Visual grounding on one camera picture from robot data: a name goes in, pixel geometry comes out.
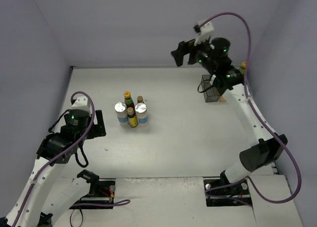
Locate white granule jar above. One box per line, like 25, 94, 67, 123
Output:
114, 102, 128, 125
135, 103, 149, 126

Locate red sauce bottle yellow cap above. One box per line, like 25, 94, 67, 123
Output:
239, 61, 247, 75

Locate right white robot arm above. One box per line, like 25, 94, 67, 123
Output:
171, 38, 288, 193

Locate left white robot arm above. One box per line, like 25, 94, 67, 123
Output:
0, 109, 106, 227

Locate front yellow label bottle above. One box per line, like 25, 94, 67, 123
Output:
127, 107, 138, 127

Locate yellow label bottle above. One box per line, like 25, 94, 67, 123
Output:
127, 107, 138, 127
137, 96, 144, 104

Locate amber plastic bin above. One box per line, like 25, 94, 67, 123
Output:
218, 96, 227, 103

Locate rear yellow label bottle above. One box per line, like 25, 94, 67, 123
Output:
137, 96, 144, 104

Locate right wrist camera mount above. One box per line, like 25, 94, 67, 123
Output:
194, 19, 214, 46

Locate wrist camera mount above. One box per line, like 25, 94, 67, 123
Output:
71, 96, 91, 112
194, 19, 214, 46

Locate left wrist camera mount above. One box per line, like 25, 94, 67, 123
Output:
71, 96, 91, 112

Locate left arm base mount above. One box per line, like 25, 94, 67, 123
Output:
70, 170, 115, 210

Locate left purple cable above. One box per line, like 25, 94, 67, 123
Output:
11, 91, 131, 225

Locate purple cable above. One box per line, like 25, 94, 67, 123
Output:
11, 91, 131, 225
198, 12, 302, 204

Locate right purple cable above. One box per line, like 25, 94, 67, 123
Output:
198, 12, 302, 204

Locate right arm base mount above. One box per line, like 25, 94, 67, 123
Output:
203, 178, 253, 207

